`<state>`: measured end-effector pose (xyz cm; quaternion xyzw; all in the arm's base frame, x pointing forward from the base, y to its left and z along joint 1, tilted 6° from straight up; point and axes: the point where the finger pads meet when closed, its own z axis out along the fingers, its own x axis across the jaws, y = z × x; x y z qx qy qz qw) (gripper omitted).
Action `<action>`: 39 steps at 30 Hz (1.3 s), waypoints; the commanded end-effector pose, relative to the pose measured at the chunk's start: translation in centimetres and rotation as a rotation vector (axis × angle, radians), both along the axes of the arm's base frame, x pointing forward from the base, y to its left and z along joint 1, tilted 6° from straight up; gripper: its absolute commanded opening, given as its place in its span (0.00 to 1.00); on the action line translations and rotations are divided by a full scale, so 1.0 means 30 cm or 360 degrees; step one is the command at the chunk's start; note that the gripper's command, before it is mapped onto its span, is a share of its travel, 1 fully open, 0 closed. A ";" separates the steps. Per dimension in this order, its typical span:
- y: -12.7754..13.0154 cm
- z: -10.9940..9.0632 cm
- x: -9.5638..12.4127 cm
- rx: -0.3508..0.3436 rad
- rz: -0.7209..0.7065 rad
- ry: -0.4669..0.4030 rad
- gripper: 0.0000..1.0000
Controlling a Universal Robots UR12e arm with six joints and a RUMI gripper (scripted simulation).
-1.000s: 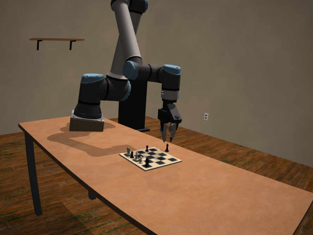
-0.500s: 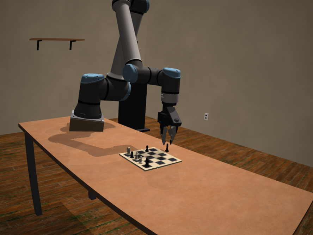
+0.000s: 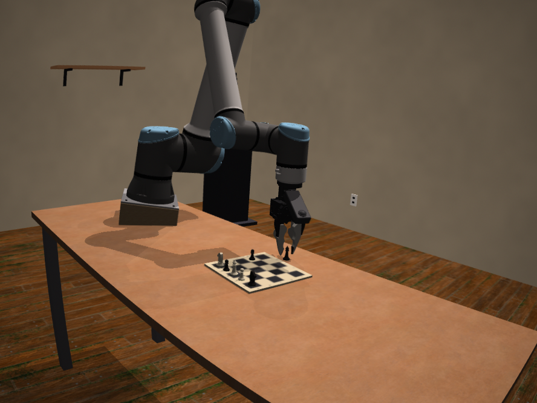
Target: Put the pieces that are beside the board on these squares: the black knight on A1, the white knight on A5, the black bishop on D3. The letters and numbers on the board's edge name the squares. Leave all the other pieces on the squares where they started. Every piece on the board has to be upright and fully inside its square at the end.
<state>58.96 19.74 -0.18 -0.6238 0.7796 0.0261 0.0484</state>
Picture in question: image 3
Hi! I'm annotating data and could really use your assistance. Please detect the white chess bishop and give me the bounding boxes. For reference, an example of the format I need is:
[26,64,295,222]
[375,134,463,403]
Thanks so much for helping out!
[230,260,238,276]

